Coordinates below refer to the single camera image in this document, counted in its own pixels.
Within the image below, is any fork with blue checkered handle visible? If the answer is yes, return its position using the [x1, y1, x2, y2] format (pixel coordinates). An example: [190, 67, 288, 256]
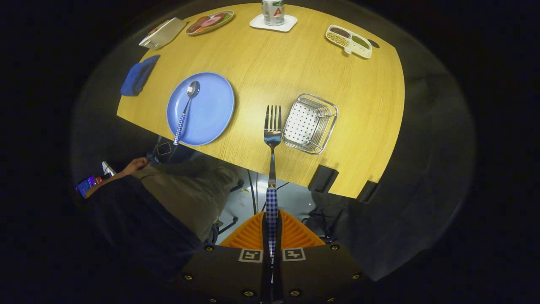
[264, 105, 282, 271]

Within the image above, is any spoon with blue checkered handle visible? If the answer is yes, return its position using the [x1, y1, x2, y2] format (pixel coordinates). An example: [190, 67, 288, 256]
[173, 80, 200, 146]

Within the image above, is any grey oval food plate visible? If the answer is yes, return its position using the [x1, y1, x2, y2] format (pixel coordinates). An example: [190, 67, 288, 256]
[185, 10, 235, 36]

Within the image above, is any blue folded cloth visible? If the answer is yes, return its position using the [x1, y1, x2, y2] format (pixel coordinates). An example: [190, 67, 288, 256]
[120, 55, 161, 97]

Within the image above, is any white bottle with green label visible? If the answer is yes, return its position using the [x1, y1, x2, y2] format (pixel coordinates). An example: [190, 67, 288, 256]
[262, 0, 285, 27]

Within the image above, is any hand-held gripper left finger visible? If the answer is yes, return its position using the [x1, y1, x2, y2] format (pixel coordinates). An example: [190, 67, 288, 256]
[179, 211, 273, 304]

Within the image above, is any person's dark shirt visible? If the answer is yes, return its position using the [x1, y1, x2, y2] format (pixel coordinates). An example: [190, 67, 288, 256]
[84, 175, 203, 275]

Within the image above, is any white toaster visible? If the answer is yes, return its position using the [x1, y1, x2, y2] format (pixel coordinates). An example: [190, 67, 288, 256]
[138, 17, 187, 50]

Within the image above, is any black case with yellow outline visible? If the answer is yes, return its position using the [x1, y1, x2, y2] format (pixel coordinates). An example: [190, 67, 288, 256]
[152, 137, 190, 165]

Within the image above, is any black table clamp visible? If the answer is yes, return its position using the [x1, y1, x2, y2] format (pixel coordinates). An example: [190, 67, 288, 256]
[356, 181, 380, 203]
[308, 165, 339, 194]

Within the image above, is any phone with lit screen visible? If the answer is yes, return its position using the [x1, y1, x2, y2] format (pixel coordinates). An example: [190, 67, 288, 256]
[76, 175, 102, 198]

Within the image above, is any white divided snack tray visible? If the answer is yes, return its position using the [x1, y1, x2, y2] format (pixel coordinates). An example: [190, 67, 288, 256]
[325, 24, 373, 59]

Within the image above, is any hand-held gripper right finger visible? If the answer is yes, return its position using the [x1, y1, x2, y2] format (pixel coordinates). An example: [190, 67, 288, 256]
[272, 210, 367, 304]

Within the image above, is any white square coaster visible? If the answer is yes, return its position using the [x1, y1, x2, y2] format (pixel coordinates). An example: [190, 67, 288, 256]
[249, 14, 298, 33]

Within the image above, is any brown meat slice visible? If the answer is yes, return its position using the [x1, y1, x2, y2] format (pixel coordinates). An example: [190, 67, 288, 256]
[187, 17, 210, 34]

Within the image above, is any blue round plate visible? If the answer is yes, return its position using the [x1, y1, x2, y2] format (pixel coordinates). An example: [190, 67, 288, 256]
[166, 72, 235, 147]

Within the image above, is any metal wire cutlery basket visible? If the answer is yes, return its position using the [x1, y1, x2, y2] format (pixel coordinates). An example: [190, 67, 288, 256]
[282, 93, 339, 155]

